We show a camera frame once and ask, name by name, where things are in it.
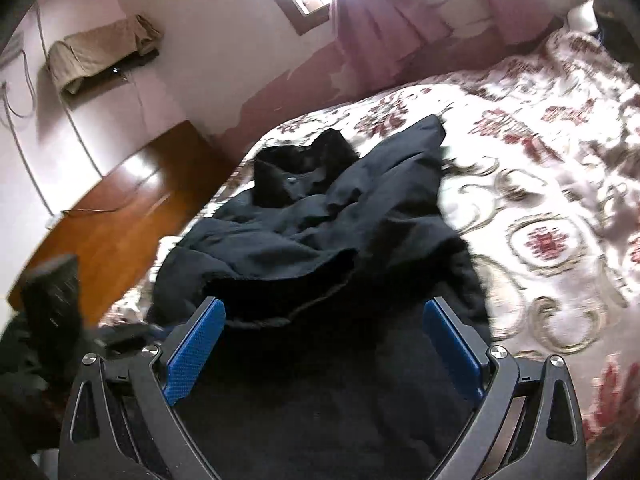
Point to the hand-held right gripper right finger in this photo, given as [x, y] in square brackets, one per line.
[452, 350]

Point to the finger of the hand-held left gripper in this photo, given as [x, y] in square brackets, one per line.
[130, 334]

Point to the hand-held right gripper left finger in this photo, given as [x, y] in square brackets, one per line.
[192, 355]

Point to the black jacket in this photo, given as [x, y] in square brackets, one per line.
[310, 240]

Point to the white power strip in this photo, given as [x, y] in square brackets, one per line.
[54, 221]

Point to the wooden headboard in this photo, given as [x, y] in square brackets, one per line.
[115, 240]

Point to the person's dark clothing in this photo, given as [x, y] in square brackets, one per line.
[25, 390]

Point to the floral bedspread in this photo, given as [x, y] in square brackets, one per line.
[540, 200]

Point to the khaki cloth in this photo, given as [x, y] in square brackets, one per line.
[95, 50]

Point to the pink knotted curtain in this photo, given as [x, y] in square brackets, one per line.
[380, 20]
[510, 0]

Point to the white pillow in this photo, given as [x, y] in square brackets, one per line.
[580, 17]

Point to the white wall pipe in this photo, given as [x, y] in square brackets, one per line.
[20, 155]
[75, 125]

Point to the wooden wall shelf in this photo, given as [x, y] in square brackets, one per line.
[145, 57]

